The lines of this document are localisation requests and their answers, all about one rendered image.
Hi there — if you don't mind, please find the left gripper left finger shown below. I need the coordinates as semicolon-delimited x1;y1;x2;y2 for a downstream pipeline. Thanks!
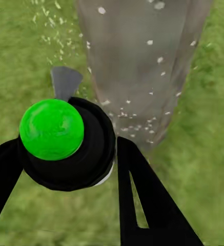
0;139;23;214

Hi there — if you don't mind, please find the pesticide atomizer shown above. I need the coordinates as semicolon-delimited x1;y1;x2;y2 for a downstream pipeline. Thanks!
17;66;117;192

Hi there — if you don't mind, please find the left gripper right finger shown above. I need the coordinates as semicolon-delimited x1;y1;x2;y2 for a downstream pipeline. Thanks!
117;137;203;246

